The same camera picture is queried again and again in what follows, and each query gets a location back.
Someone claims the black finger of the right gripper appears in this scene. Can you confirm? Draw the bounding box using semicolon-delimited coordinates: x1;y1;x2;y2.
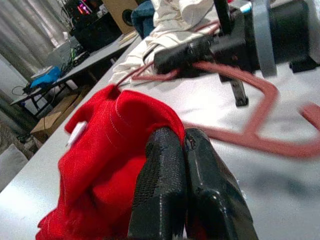
187;36;216;55
153;47;213;76

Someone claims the cream white shirt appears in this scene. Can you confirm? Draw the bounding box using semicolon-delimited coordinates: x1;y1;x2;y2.
108;0;221;85

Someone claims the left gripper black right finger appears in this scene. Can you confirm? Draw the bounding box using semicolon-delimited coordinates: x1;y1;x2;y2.
183;127;260;240

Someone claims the brown cardboard box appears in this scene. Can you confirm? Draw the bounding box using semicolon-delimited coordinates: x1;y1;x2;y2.
29;84;92;143

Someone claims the wooden speaker box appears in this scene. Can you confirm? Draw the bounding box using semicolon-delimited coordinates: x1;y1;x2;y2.
102;0;141;35

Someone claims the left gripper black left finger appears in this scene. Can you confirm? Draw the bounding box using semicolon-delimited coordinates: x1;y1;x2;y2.
127;128;189;240

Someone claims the blue cloth bundle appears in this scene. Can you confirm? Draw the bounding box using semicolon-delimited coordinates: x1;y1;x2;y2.
29;66;62;89

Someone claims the blue denim garment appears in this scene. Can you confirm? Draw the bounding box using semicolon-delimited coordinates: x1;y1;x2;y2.
130;1;157;40

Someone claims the black computer case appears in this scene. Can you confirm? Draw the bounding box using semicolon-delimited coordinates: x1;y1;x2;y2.
69;0;123;52

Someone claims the grey cushion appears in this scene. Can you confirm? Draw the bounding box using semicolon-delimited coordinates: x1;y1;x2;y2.
0;143;29;191

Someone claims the red t-shirt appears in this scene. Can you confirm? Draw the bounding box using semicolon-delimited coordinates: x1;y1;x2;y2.
34;83;186;240

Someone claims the light grey curtain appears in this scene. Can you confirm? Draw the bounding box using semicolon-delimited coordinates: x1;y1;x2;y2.
0;0;76;76

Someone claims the cream flat packet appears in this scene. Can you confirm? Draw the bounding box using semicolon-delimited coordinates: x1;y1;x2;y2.
118;31;138;46

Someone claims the red plastic clothes hanger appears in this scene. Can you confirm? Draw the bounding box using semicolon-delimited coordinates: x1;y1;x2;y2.
131;61;320;159

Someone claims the dark red clothes hanger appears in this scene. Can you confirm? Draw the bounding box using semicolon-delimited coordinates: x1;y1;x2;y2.
193;19;222;35

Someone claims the white box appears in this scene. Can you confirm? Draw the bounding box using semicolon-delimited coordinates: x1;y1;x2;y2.
47;39;76;68

